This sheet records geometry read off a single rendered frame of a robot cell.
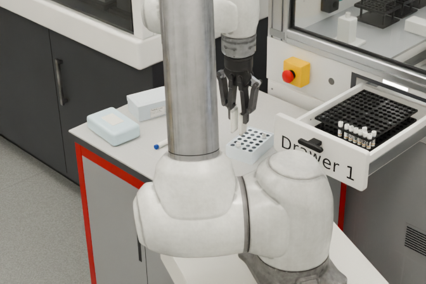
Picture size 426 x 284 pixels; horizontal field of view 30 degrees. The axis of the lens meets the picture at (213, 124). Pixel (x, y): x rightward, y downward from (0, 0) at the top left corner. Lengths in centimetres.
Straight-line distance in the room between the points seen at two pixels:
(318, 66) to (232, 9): 52
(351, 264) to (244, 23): 64
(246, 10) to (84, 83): 122
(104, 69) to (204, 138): 144
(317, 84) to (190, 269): 90
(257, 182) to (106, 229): 100
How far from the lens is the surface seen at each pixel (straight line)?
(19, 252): 319
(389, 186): 240
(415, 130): 215
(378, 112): 218
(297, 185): 152
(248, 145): 220
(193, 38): 146
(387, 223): 247
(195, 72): 147
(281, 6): 242
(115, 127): 229
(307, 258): 161
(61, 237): 323
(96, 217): 250
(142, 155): 223
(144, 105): 238
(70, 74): 311
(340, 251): 178
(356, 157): 196
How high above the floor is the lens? 194
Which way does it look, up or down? 30 degrees down
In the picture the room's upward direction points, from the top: 1 degrees counter-clockwise
